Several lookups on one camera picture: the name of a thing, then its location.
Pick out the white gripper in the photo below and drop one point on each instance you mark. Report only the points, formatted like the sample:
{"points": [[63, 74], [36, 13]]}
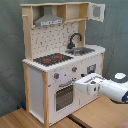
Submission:
{"points": [[89, 84]]}

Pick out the white microwave door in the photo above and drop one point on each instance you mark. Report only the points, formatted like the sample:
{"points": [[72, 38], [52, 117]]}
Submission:
{"points": [[96, 12]]}

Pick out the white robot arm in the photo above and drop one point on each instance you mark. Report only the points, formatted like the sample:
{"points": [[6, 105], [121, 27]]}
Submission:
{"points": [[116, 89]]}

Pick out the wooden toy kitchen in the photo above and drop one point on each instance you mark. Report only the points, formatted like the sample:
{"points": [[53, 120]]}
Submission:
{"points": [[45, 40]]}

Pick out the grey ice dispenser panel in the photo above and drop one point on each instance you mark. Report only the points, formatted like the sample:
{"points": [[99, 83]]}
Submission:
{"points": [[91, 69]]}

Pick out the white fridge door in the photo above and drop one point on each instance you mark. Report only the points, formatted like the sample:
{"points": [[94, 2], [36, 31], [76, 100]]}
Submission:
{"points": [[84, 98]]}

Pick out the right red oven knob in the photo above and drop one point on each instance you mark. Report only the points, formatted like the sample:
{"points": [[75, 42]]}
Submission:
{"points": [[74, 69]]}

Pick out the red oven knob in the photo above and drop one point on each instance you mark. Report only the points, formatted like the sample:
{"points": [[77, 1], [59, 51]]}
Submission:
{"points": [[74, 69], [56, 75]]}

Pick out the white oven door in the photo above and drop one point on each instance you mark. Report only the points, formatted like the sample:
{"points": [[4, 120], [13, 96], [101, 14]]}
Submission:
{"points": [[63, 100]]}

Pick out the metal sink basin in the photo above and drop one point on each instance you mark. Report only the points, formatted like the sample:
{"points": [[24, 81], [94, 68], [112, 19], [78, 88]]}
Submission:
{"points": [[79, 51]]}

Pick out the left red oven knob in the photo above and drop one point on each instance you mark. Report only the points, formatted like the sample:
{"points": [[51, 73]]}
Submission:
{"points": [[56, 75]]}

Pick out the black toy faucet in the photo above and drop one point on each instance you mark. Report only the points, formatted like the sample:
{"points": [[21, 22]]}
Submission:
{"points": [[73, 40]]}

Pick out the black stovetop red burners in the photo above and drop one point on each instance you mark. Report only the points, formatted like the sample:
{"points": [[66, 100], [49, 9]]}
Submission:
{"points": [[52, 59]]}

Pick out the grey range hood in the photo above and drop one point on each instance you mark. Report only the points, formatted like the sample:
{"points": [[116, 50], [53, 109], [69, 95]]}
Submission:
{"points": [[48, 18]]}

